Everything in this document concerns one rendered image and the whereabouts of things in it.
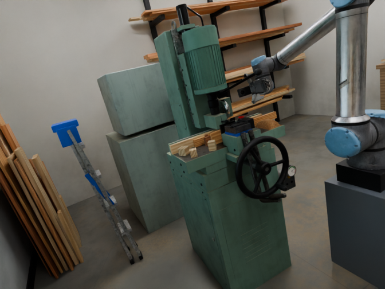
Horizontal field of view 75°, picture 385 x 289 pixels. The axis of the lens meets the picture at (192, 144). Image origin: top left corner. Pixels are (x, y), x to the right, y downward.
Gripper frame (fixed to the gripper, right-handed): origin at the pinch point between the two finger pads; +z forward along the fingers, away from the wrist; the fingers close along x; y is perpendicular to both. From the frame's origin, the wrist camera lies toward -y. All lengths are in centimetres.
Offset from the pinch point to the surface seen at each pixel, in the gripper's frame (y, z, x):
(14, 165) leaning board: -164, 33, -4
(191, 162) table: -28.0, 26.7, 24.6
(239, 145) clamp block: -6.5, 16.6, 23.7
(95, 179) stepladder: -114, 12, 23
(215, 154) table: -19.6, 16.5, 25.2
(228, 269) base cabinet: -35, 13, 89
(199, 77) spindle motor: -18.6, 9.8, -12.9
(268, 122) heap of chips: 2.1, -13.8, 19.8
